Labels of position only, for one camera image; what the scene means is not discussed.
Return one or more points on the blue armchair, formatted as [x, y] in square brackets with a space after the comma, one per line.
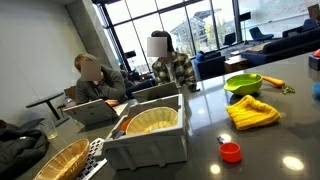
[208, 65]

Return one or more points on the dark lounge chair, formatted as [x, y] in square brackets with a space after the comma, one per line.
[229, 39]

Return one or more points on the blue lounge chair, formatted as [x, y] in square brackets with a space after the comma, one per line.
[260, 34]

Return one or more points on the orange toy carrot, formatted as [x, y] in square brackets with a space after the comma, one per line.
[273, 81]

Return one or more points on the wooden coffee table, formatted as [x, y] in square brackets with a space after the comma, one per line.
[235, 64]

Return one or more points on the pale wicker basket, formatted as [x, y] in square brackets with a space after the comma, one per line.
[150, 121]

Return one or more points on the small orange plastic cup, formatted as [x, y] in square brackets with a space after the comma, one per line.
[230, 153]

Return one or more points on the grey laptop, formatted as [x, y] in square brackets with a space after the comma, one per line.
[90, 111]
[155, 91]

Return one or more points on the yellow knit hat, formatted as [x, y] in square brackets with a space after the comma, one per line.
[251, 113]

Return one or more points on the black sign stand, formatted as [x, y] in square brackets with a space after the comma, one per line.
[245, 16]
[130, 54]

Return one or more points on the black side table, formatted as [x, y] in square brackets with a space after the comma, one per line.
[45, 99]

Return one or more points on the black jacket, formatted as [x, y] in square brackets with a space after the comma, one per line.
[20, 150]

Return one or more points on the black window frame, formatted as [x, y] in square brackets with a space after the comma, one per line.
[235, 20]

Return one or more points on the long navy sofa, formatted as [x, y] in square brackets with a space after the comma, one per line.
[283, 46]

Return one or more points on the person in grey sweater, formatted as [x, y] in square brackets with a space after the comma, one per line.
[106, 86]

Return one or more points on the brown wooden chair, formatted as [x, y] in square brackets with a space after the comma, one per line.
[70, 91]

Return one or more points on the clear drinking glass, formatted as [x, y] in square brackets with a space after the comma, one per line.
[50, 131]

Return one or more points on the orange plastic bowl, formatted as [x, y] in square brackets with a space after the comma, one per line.
[124, 126]

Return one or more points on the orange dome button black base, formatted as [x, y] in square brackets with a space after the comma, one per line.
[315, 61]

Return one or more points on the green plastic bowl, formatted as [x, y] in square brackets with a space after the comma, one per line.
[243, 85]

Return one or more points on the clear water bottle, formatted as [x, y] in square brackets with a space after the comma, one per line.
[69, 101]

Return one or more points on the navy couch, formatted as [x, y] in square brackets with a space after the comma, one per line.
[308, 26]

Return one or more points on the person in plaid shirt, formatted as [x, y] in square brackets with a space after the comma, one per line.
[176, 70]

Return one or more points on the brown wicker basket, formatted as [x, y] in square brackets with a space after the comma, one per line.
[63, 161]

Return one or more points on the small grey clip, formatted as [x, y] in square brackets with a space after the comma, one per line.
[220, 140]

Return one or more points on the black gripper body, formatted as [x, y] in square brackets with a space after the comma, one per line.
[314, 11]

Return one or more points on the grey plastic bin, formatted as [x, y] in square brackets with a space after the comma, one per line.
[146, 150]

